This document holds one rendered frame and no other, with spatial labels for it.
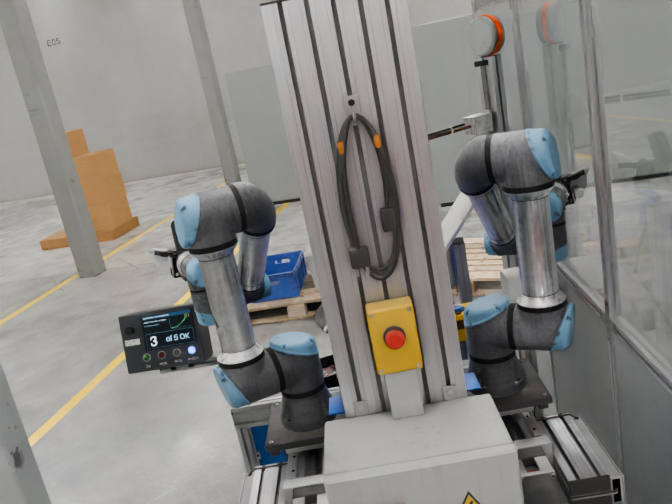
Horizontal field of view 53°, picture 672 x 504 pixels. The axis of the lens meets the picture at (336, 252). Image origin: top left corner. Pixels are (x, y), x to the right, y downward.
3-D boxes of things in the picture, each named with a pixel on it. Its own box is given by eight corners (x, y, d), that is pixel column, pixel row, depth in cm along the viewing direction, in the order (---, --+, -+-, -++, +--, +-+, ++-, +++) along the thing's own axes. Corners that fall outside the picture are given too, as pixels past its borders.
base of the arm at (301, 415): (338, 426, 172) (330, 391, 169) (279, 436, 172) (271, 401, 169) (337, 397, 186) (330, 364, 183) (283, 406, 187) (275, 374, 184)
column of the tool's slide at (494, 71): (534, 441, 325) (486, 56, 276) (547, 447, 319) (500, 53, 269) (525, 447, 322) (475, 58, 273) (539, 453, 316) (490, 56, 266)
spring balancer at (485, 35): (480, 57, 279) (467, 59, 276) (474, 16, 275) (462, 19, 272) (509, 52, 266) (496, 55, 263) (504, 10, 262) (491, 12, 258)
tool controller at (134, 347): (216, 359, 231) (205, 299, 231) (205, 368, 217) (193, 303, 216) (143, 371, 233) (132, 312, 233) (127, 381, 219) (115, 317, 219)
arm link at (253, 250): (271, 162, 163) (258, 275, 202) (228, 173, 159) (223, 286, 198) (292, 197, 158) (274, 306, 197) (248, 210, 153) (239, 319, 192)
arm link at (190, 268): (193, 294, 181) (186, 264, 179) (184, 286, 191) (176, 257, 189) (221, 285, 184) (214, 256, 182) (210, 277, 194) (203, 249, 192)
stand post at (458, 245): (497, 484, 300) (461, 236, 268) (501, 497, 291) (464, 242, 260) (487, 486, 300) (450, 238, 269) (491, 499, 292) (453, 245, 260)
